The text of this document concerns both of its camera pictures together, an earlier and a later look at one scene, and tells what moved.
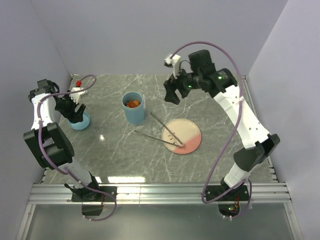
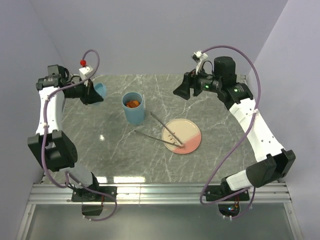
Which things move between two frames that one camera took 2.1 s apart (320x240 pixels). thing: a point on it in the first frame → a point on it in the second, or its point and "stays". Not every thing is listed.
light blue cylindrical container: x=133 y=102 stays
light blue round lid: x=82 y=125 → x=100 y=88
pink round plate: x=188 y=133 stays
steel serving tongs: x=180 y=145 stays
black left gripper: x=72 y=116 → x=90 y=95
